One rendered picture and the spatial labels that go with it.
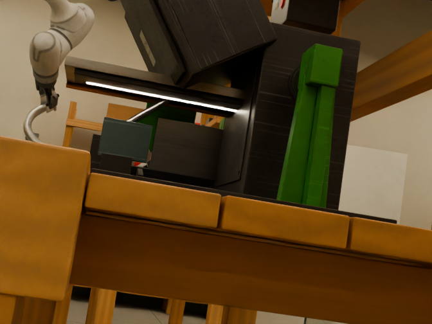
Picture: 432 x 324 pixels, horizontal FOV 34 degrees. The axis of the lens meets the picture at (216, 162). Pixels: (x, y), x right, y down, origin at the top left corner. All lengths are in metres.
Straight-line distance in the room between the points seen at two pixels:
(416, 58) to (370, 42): 8.32
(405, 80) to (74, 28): 1.36
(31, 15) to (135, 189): 8.30
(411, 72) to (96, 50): 7.63
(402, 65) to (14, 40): 7.72
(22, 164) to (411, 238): 0.41
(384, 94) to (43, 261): 0.95
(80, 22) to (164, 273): 1.76
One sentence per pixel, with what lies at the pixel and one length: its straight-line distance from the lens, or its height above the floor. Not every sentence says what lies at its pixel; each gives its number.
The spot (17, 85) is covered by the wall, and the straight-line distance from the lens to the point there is 8.78.
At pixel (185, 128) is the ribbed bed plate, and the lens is 1.59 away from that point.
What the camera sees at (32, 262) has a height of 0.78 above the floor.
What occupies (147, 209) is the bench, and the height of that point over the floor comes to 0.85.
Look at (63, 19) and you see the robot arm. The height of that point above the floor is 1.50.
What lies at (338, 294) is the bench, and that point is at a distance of 0.84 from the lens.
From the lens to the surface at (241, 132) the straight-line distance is 1.31.
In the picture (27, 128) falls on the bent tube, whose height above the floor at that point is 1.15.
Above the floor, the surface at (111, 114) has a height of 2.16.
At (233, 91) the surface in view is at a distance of 1.34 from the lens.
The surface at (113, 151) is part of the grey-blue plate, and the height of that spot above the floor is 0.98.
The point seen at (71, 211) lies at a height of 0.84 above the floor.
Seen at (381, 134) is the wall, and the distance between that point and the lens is 9.51.
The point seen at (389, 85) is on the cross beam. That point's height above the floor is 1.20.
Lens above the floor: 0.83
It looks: 7 degrees up
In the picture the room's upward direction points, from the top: 9 degrees clockwise
